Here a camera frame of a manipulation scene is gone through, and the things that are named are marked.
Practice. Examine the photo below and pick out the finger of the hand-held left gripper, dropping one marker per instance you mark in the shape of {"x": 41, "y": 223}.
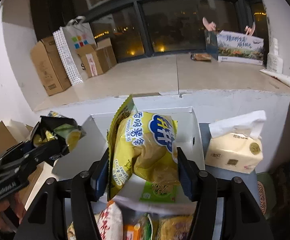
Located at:
{"x": 57, "y": 121}
{"x": 34, "y": 157}

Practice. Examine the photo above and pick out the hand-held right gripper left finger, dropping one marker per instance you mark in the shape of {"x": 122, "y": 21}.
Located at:
{"x": 100, "y": 180}

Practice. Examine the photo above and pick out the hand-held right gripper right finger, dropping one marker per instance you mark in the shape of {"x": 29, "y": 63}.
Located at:
{"x": 185, "y": 177}

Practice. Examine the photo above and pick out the pale green snack packet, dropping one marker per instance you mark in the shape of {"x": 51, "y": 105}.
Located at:
{"x": 72, "y": 136}

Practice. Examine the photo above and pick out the white cardboard box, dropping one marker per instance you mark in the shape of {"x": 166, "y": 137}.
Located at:
{"x": 192, "y": 130}

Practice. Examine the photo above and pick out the yellow potato stick bag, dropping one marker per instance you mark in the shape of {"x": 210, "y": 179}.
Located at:
{"x": 145, "y": 150}

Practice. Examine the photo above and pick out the bright green snack packet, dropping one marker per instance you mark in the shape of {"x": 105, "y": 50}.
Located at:
{"x": 157, "y": 192}

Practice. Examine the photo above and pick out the open beige cardboard box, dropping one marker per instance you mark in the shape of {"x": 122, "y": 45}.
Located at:
{"x": 4, "y": 137}

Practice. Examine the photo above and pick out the red and white snack packet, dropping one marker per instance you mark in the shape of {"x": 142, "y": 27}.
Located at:
{"x": 110, "y": 222}

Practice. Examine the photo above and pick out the yellow purple-print snack packet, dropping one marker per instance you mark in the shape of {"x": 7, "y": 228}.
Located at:
{"x": 175, "y": 230}

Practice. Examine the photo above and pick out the tall brown cardboard box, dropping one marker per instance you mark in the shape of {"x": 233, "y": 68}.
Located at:
{"x": 47, "y": 67}

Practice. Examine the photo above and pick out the orange snack packet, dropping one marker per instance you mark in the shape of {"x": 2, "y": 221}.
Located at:
{"x": 131, "y": 233}

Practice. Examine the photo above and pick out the white black-dotted paper bag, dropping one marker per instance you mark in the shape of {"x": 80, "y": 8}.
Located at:
{"x": 68, "y": 60}

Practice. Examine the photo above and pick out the green and yellow snack packet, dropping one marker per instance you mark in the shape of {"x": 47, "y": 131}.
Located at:
{"x": 147, "y": 230}

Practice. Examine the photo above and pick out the small labelled cardboard box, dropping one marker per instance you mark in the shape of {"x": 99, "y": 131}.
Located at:
{"x": 91, "y": 61}

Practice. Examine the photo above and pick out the pink perforated plastic item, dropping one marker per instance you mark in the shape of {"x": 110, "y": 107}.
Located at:
{"x": 262, "y": 197}

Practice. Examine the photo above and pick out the small plain cardboard box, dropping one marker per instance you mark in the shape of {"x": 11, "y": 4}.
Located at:
{"x": 108, "y": 55}

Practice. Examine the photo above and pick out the white bag with coloured squares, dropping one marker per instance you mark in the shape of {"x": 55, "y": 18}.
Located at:
{"x": 81, "y": 33}

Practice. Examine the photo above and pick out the brown snack packet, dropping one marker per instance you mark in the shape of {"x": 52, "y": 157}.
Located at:
{"x": 200, "y": 57}

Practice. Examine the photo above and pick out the dark blue box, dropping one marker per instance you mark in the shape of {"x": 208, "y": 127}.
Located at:
{"x": 210, "y": 43}

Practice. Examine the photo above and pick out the flat white paper package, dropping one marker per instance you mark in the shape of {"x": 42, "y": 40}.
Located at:
{"x": 280, "y": 78}

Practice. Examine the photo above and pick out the long landscape-print box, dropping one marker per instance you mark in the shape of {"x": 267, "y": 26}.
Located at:
{"x": 240, "y": 47}

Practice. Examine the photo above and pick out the white plastic bottle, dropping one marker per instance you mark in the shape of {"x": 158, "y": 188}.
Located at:
{"x": 274, "y": 57}

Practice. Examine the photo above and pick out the dark window frame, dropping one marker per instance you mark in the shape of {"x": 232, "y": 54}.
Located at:
{"x": 140, "y": 3}

